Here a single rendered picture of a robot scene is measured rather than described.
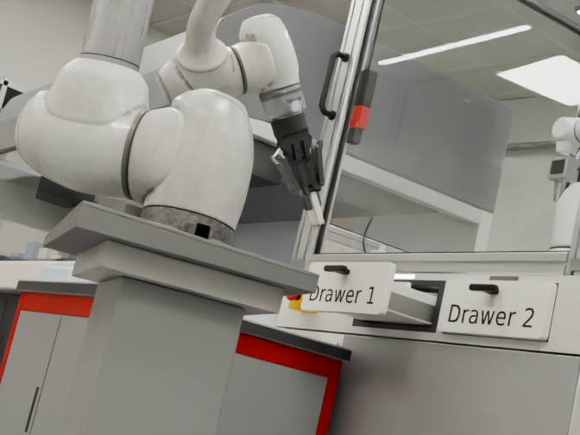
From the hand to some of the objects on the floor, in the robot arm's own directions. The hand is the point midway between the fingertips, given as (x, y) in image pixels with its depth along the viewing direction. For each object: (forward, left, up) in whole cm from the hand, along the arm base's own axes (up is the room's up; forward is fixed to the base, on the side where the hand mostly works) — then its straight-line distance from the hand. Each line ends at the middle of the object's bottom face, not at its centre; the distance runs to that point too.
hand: (313, 209), depth 228 cm
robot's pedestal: (-31, -38, -104) cm, 115 cm away
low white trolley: (-12, +44, -99) cm, 109 cm away
